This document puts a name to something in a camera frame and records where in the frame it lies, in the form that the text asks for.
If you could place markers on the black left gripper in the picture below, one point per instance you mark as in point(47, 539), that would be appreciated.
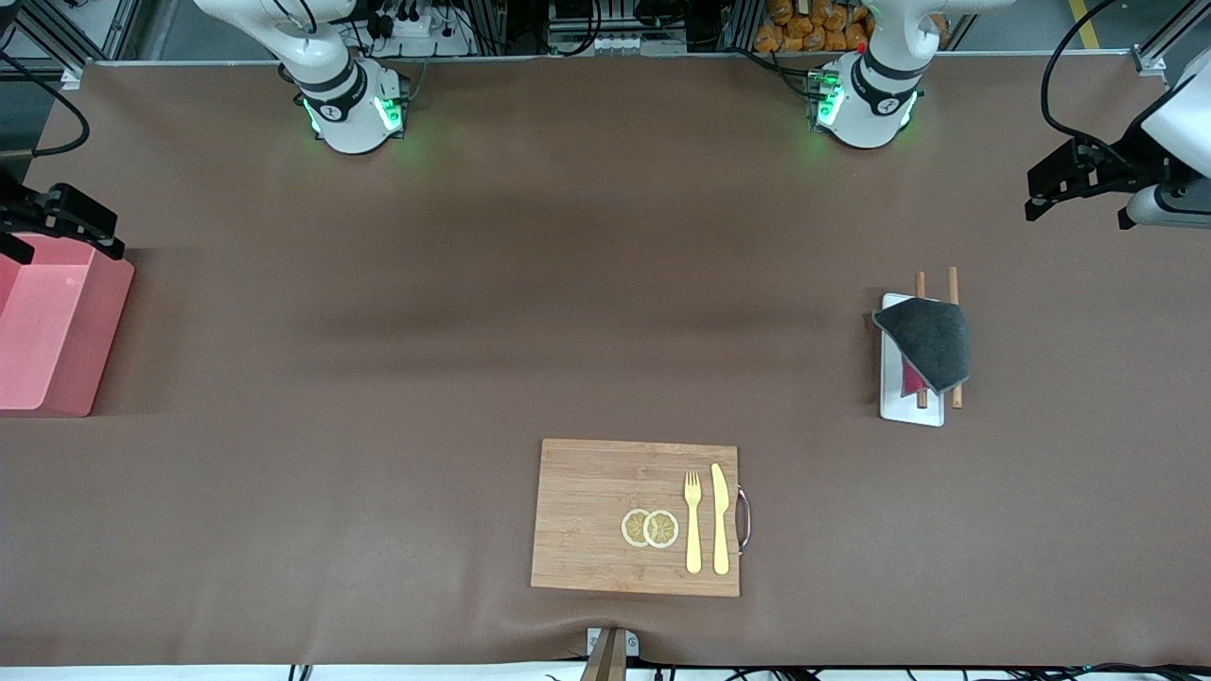
point(1128, 161)

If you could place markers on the lemon slice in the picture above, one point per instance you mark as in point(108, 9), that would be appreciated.
point(631, 528)
point(662, 530)

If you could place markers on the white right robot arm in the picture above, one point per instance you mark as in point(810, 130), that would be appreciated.
point(331, 85)

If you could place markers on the orange snack bag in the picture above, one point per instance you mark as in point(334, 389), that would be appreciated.
point(804, 33)

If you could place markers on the wooden cutting board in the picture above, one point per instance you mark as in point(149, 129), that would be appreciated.
point(587, 511)

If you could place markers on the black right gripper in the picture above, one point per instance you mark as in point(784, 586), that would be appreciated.
point(19, 210)

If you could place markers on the brown table mat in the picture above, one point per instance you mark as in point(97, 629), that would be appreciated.
point(473, 284)

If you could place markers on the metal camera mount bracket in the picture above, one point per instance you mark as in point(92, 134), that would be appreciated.
point(610, 657)

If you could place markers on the yellow knife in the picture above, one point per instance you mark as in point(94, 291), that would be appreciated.
point(721, 530)

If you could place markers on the pink plastic bin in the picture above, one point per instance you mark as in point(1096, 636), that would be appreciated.
point(57, 331)

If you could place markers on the grey and red cloth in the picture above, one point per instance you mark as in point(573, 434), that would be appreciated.
point(932, 340)

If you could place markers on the white rack with wooden rods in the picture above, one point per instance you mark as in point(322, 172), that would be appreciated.
point(894, 402)

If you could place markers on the white power strip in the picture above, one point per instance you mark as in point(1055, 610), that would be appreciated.
point(416, 28)

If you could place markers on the yellow fork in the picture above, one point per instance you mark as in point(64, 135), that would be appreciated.
point(693, 539)

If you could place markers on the aluminium frame profile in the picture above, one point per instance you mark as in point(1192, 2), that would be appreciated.
point(1159, 43)
point(95, 28)

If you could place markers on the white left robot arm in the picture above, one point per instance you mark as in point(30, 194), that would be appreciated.
point(880, 95)

